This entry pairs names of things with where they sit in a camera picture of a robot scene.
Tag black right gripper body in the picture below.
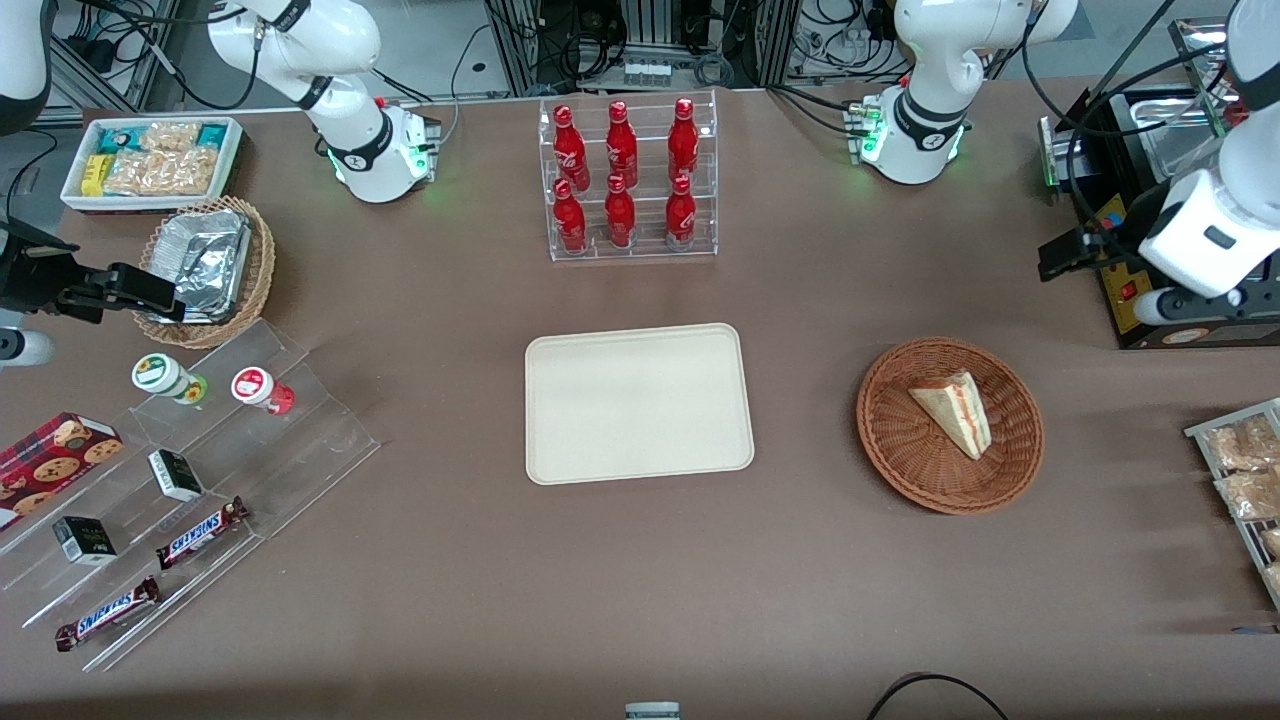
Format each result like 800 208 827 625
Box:
0 222 106 323

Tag triangular sandwich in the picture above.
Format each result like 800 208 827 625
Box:
907 370 993 462

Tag light brown wicker basket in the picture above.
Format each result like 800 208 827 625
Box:
131 195 277 351

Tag round brown wicker basket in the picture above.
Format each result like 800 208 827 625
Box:
856 337 1046 516

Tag beige rectangular tray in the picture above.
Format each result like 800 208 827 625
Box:
524 322 756 487

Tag silver foil containers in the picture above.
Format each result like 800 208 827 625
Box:
147 209 253 324

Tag green label yogurt cup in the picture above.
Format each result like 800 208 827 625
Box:
131 353 210 406

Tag large clear cracker bag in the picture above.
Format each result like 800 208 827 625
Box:
103 147 220 198

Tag red label yogurt cup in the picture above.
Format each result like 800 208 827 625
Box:
230 366 297 417

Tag white rectangular snack bin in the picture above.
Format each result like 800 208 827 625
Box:
60 116 245 215

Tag small clear cracker bag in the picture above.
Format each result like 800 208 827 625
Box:
140 121 203 154

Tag red plaid cookie box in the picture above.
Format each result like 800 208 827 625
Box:
0 411 125 533

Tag small black carton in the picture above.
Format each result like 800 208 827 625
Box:
52 515 119 567
147 449 205 503

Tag clear bag of pastries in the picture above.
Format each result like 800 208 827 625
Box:
1203 414 1280 472
1214 467 1280 522

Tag clear acrylic stepped shelf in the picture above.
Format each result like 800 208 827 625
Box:
0 318 382 674

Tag snickers chocolate bar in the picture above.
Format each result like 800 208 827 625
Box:
155 496 251 572
54 575 163 653

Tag red cola bottle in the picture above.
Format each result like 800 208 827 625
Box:
605 100 639 189
667 97 700 184
552 179 588 255
604 174 637 250
664 175 697 248
552 104 591 192

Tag clear acrylic bottle rack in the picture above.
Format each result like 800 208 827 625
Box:
538 89 719 264

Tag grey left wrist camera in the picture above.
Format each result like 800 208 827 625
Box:
1133 288 1280 329

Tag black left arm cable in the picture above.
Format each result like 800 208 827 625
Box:
1020 0 1241 237

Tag black cable on table edge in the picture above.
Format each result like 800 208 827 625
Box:
865 672 1012 720

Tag aluminium frame with cables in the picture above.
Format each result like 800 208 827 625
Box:
484 0 803 97

